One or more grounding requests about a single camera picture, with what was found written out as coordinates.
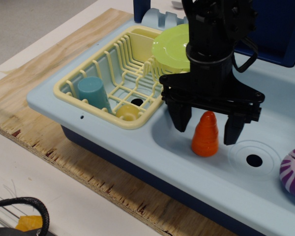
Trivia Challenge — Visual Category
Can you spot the black braided cable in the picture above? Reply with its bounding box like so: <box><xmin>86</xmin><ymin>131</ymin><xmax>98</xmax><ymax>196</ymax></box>
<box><xmin>0</xmin><ymin>196</ymin><xmax>50</xmax><ymax>236</ymax></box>

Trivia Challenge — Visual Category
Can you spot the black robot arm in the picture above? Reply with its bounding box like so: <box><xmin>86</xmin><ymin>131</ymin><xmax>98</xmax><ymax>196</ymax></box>
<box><xmin>159</xmin><ymin>0</ymin><xmax>265</xmax><ymax>145</ymax></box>

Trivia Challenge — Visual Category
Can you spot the yellow tape piece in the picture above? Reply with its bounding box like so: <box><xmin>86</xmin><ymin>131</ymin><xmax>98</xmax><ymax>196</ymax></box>
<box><xmin>15</xmin><ymin>215</ymin><xmax>43</xmax><ymax>232</ymax></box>

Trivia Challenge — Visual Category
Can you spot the light green plastic plate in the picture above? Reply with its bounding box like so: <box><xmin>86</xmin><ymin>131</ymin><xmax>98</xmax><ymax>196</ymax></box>
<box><xmin>151</xmin><ymin>24</ymin><xmax>190</xmax><ymax>71</ymax></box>

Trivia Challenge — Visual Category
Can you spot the black device with screw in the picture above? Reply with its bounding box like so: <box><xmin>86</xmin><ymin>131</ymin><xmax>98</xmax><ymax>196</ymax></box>
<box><xmin>0</xmin><ymin>228</ymin><xmax>48</xmax><ymax>236</ymax></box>

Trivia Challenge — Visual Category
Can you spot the plywood base board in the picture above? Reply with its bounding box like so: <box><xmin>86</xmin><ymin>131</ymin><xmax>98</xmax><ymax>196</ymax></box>
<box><xmin>0</xmin><ymin>5</ymin><xmax>231</xmax><ymax>236</ymax></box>

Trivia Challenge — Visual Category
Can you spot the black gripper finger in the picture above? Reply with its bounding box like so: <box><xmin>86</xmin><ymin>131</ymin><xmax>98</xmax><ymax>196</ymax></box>
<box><xmin>224</xmin><ymin>116</ymin><xmax>245</xmax><ymax>145</ymax></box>
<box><xmin>168</xmin><ymin>103</ymin><xmax>192</xmax><ymax>132</ymax></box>

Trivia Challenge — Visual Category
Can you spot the teal plastic cup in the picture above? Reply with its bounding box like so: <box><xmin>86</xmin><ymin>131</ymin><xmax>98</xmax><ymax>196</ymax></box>
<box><xmin>78</xmin><ymin>76</ymin><xmax>112</xmax><ymax>113</ymax></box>

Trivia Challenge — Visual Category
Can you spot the small yellow toy bowl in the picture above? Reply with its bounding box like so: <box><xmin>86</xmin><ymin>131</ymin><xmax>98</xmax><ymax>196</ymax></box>
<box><xmin>116</xmin><ymin>104</ymin><xmax>140</xmax><ymax>121</ymax></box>

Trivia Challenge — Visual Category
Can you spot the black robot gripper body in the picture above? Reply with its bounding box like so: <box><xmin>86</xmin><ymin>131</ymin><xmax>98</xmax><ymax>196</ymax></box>
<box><xmin>159</xmin><ymin>49</ymin><xmax>265</xmax><ymax>123</ymax></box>

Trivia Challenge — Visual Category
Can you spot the orange toy carrot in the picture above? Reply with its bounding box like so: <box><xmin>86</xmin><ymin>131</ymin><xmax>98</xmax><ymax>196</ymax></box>
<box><xmin>191</xmin><ymin>111</ymin><xmax>219</xmax><ymax>157</ymax></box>

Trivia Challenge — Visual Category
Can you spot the cream plastic dish rack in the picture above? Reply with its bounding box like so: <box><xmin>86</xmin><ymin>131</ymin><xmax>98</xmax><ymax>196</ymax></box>
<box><xmin>53</xmin><ymin>26</ymin><xmax>170</xmax><ymax>129</ymax></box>

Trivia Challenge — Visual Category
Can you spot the light blue toy sink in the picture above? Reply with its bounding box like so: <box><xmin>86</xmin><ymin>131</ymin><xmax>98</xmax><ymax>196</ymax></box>
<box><xmin>26</xmin><ymin>8</ymin><xmax>295</xmax><ymax>236</ymax></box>

